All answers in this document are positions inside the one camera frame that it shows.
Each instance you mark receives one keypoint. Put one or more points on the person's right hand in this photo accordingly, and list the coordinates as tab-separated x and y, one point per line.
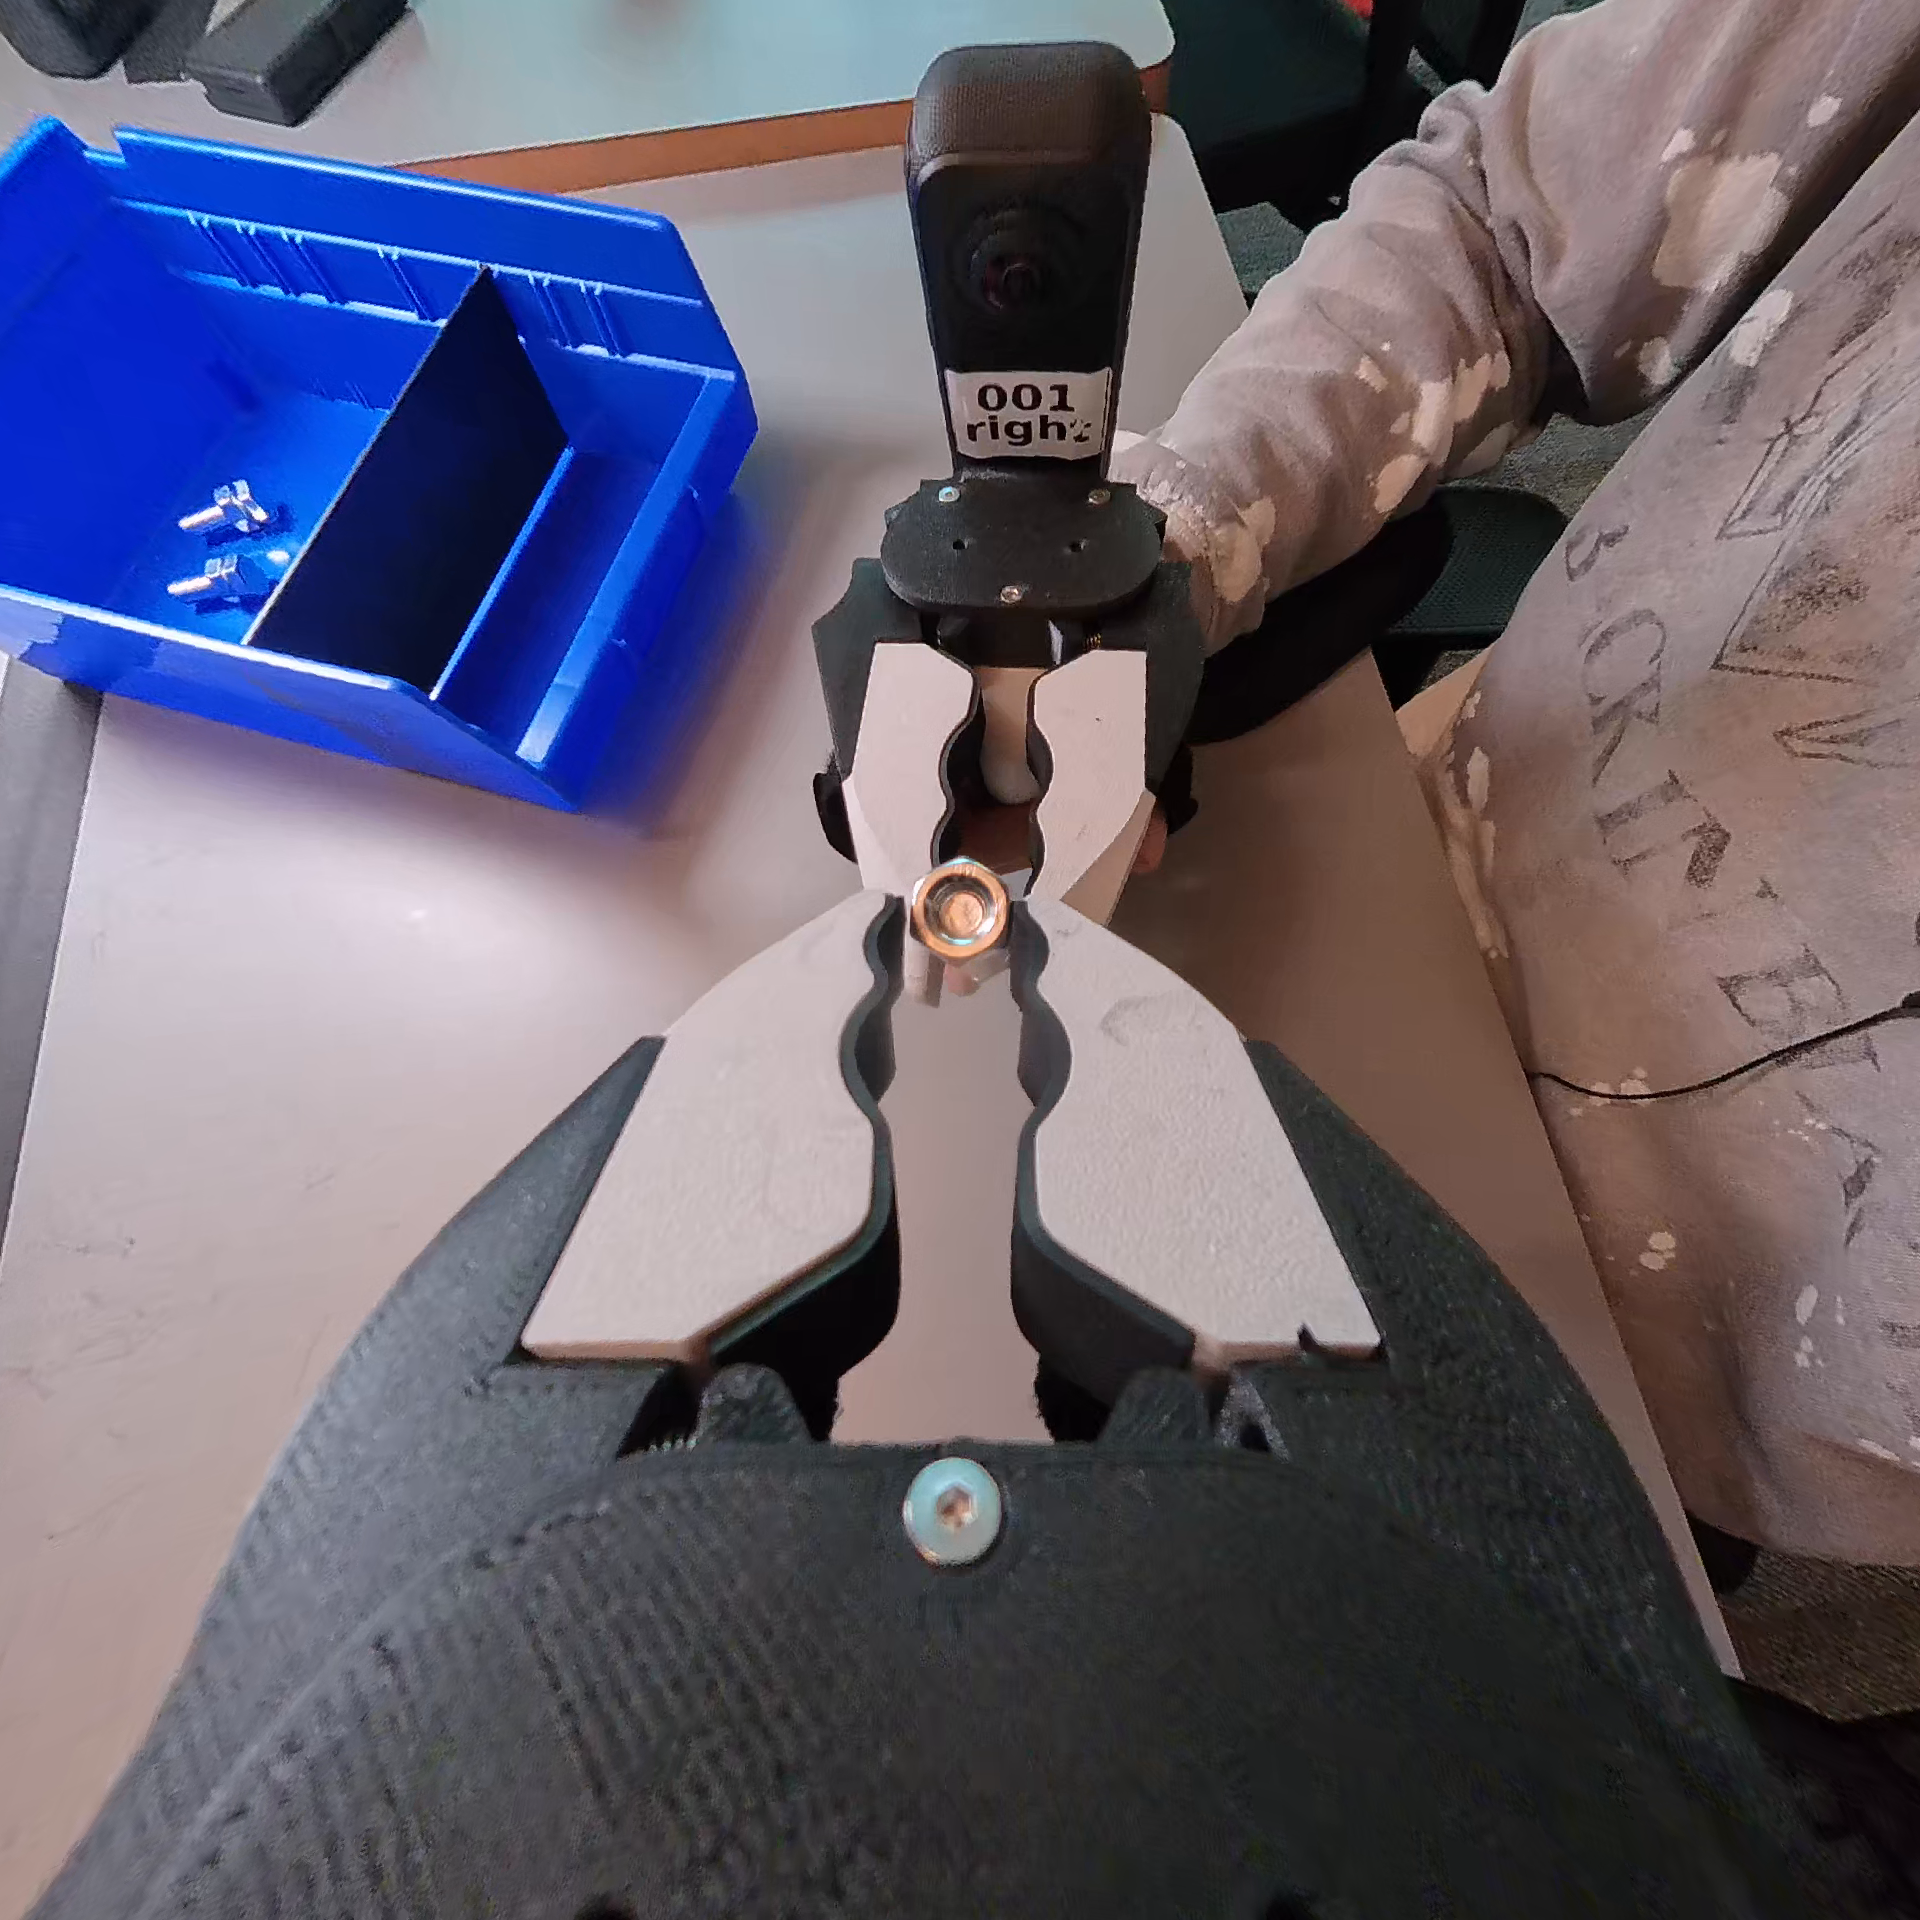
998	836

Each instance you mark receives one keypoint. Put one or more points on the silver wing bolt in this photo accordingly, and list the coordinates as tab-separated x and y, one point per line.
201	579
225	512

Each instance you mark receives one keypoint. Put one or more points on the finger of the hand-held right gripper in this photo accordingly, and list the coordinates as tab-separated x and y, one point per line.
1103	764
891	764

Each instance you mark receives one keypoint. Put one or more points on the blue plastic bin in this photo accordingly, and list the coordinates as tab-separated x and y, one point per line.
600	451

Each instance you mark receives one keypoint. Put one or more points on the person's right forearm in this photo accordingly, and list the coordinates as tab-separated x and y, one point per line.
1425	376

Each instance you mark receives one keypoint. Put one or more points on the black chair armrest pad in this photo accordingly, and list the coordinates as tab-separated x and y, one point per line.
1320	674

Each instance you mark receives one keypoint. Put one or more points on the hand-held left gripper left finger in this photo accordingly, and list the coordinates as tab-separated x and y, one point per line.
720	1170

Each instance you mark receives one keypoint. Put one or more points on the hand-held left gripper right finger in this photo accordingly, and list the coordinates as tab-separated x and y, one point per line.
1171	1170

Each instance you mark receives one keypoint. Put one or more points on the silver hex bolt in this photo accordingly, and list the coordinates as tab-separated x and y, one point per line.
956	911

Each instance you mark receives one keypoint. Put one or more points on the silver hex nut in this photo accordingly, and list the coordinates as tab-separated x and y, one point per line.
918	904

